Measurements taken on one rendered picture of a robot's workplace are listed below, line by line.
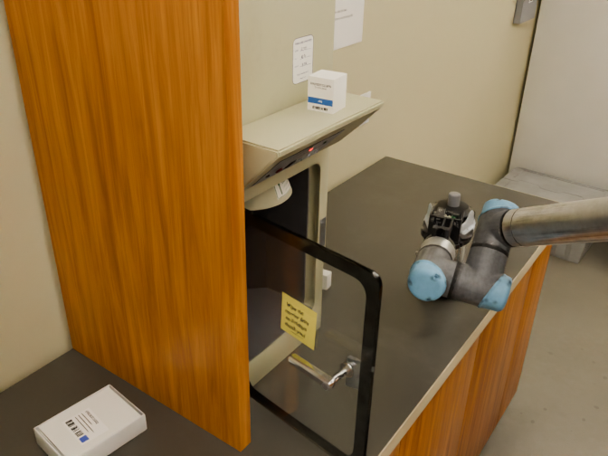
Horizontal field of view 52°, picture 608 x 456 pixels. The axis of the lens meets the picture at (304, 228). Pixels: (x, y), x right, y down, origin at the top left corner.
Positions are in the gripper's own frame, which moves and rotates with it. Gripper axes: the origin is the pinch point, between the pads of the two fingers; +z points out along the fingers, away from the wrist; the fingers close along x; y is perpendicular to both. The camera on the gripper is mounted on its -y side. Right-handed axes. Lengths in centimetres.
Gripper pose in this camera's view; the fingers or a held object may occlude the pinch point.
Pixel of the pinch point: (451, 220)
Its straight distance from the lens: 156.4
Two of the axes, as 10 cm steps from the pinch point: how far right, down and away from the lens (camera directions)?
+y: 0.2, -8.8, -4.7
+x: -9.4, -1.8, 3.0
